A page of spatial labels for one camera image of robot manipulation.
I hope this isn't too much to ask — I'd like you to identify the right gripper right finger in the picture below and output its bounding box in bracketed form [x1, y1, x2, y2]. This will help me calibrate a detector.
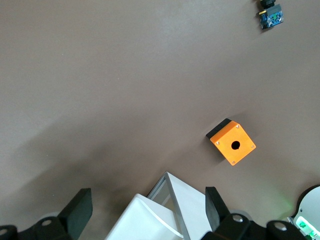
[201, 186, 270, 240]

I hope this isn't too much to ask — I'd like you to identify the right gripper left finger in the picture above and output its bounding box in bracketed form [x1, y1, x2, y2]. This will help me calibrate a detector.
[18, 187, 94, 240]

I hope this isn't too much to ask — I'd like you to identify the orange push-button enclosure box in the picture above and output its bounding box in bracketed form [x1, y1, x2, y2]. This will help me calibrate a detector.
[205, 118, 257, 166]

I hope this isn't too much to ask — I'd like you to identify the yellow push button blue module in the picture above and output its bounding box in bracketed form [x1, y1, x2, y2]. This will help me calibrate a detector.
[256, 0, 285, 31]

